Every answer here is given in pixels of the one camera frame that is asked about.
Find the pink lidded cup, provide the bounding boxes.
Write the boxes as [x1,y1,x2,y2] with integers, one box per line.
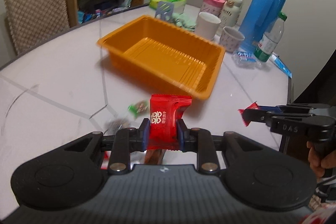
[200,0,224,17]

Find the green cloth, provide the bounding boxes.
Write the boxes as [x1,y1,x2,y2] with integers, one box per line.
[171,12,196,32]

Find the white miffy bottle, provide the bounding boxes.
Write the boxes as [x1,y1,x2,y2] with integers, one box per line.
[219,0,243,28]

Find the small green candy packet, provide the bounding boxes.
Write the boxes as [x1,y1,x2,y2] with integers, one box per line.
[127,100,149,119]

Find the large red snack packet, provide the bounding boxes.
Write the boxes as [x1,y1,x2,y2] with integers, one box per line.
[147,94,193,150]

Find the white mug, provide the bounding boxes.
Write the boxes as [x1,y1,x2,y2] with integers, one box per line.
[194,12,221,41]

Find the tiny red candy packet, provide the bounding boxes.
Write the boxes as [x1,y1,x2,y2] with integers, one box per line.
[238,102,260,127]

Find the person's right hand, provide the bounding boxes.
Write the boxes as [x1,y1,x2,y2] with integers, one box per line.
[306,141,336,178]

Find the dark red snack packet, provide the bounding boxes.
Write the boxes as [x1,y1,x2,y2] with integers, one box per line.
[144,149,166,165]

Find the blue flat packet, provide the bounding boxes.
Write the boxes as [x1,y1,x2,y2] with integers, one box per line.
[270,53,292,79]

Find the patterned mug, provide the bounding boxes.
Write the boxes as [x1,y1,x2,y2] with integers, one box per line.
[219,26,245,53]

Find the orange plastic tray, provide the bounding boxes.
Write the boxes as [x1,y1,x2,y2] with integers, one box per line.
[97,15,225,100]

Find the blue thermos jug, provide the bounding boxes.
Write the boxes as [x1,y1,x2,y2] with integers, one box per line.
[239,0,286,52]

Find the quilted beige chair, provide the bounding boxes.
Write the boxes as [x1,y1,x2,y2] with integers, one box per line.
[4,0,70,54]

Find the clear toothpick box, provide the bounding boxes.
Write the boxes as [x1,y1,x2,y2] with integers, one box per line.
[232,51,256,68]

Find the grey silver snack packet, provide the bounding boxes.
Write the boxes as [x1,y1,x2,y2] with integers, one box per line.
[104,119,130,136]

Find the grey phone stand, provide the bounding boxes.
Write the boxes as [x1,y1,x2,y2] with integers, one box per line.
[154,1,174,22]

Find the green cap water bottle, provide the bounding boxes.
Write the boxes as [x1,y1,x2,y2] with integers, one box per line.
[253,11,287,63]

